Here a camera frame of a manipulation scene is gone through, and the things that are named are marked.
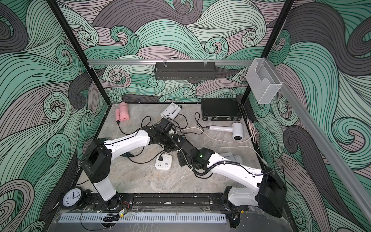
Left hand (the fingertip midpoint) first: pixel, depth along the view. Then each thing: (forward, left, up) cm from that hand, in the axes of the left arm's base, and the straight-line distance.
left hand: (185, 147), depth 79 cm
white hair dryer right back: (+19, -36, -8) cm, 42 cm away
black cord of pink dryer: (+27, +50, -13) cm, 58 cm away
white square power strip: (-6, +12, -11) cm, 17 cm away
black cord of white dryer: (+24, -13, -13) cm, 30 cm away
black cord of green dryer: (-2, +15, -8) cm, 17 cm away
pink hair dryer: (+33, +47, -9) cm, 59 cm away
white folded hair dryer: (+36, +10, -10) cm, 39 cm away
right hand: (-5, +3, -2) cm, 6 cm away
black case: (+45, -31, -16) cm, 57 cm away
